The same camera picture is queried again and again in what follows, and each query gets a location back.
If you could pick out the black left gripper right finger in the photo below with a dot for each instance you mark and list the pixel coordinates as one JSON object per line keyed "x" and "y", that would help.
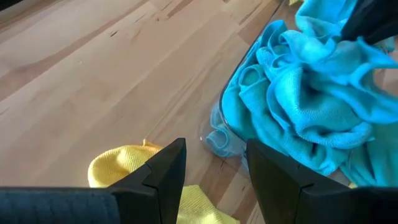
{"x": 295, "y": 205}

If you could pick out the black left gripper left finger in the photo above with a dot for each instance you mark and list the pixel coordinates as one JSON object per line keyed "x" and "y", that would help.
{"x": 140, "y": 205}

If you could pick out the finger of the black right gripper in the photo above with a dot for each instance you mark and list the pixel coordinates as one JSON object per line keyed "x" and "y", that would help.
{"x": 362, "y": 21}
{"x": 385, "y": 18}

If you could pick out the yellow microfiber towel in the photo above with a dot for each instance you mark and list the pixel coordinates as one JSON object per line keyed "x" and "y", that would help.
{"x": 124, "y": 158}

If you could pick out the clear plastic basket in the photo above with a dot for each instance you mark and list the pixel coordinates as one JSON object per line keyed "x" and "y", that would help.
{"x": 231, "y": 163}

